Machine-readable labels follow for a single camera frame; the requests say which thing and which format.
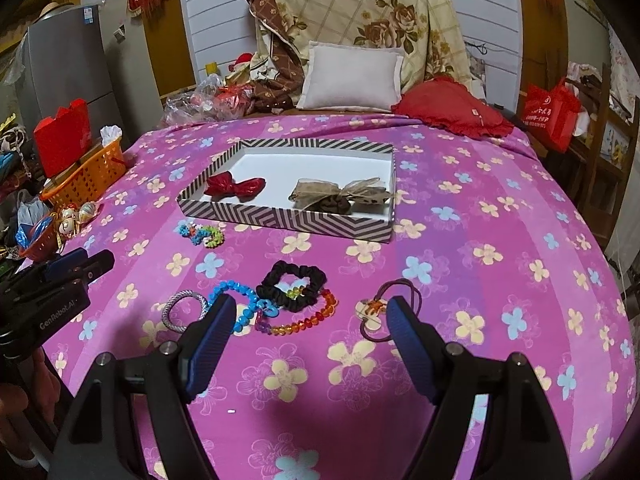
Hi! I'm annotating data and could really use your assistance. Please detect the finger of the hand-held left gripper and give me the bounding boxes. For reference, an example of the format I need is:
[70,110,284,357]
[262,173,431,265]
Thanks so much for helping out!
[75,250,116,287]
[42,248,90,282]

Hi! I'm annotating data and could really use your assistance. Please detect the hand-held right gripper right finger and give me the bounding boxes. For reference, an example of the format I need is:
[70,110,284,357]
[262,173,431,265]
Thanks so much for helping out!
[385,295,573,480]

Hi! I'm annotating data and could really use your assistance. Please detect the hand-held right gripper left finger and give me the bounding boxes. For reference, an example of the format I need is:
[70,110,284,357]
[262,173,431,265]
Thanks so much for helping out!
[47,292,238,480]

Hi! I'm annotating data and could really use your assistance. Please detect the brown hair tie with charm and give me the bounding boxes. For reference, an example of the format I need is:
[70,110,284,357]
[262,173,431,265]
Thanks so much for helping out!
[357,278,406,343]

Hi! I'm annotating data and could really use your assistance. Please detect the silver hair tie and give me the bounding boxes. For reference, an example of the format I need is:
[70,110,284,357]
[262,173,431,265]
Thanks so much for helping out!
[166,292,216,333]

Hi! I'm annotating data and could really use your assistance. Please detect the rainbow bead bracelet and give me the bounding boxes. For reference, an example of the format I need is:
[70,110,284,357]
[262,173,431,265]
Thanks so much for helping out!
[255,287,338,335]

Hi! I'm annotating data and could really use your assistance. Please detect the green blue orange bead bracelet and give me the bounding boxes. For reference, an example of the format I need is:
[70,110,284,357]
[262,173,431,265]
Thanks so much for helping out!
[177,222,226,248]

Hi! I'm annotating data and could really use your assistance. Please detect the black scrunchie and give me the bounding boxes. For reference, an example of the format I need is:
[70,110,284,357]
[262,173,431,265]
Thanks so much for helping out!
[256,261,327,311]

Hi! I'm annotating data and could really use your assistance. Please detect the striped shallow box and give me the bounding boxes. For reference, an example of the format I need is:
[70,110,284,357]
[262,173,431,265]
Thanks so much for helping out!
[177,138,397,244]

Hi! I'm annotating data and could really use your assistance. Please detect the person's left hand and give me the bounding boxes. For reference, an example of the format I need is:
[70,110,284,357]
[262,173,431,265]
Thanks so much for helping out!
[0,347,63,466]

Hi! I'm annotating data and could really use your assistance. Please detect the small red basket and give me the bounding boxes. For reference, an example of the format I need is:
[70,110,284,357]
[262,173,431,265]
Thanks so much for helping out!
[15,212,63,261]

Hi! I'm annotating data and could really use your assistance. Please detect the seashell ornaments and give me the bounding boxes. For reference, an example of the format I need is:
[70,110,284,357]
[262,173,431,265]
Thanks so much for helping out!
[55,201,101,236]

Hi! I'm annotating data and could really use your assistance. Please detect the pink floral blanket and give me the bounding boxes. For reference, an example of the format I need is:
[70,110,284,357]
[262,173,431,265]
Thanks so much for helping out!
[22,112,633,480]

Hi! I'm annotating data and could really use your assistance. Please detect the orange plastic basket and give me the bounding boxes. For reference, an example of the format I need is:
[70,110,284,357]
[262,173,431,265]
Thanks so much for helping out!
[40,140,126,206]

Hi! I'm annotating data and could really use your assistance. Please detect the red paper bag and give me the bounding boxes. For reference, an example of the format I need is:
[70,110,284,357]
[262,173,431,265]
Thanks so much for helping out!
[33,100,93,178]

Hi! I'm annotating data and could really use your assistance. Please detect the red satin bow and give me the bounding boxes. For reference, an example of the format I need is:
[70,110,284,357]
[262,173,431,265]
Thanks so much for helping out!
[205,172,265,203]

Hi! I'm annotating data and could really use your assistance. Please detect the clear plastic bags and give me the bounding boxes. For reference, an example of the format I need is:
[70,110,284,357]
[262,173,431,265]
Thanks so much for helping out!
[162,74,256,126]

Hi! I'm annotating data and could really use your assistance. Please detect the grey refrigerator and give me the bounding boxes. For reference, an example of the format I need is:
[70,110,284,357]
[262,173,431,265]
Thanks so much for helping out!
[15,4,133,151]

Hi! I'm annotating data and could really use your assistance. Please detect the red ruffled pillow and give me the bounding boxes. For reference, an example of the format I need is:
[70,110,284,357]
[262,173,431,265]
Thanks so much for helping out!
[391,77,516,140]

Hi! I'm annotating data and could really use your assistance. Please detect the santa plush toy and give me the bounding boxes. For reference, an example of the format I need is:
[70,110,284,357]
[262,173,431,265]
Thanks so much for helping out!
[227,52,256,81]

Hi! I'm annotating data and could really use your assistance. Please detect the wooden chair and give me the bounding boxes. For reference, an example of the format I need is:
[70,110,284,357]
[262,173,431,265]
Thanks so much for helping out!
[565,62,613,241]

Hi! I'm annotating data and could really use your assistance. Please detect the brown patterned quilt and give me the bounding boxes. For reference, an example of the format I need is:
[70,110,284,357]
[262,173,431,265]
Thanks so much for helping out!
[223,0,311,111]

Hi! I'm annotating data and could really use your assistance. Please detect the red shopping bag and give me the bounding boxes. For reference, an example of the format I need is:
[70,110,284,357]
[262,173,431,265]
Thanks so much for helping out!
[520,78,583,153]

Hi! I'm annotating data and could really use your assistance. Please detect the white pillow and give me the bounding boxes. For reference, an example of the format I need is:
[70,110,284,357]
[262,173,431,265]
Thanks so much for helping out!
[296,41,405,112]

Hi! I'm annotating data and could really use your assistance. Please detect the floral curtain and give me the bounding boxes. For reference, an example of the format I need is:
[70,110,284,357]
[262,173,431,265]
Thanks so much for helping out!
[607,25,640,131]

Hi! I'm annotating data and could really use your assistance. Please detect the cream floral quilt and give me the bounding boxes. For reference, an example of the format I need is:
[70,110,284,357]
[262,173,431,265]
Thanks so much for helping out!
[250,0,473,91]

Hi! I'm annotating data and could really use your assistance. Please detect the leopard beige bow hair tie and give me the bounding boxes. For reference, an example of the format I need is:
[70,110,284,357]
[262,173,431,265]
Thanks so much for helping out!
[289,176,391,216]

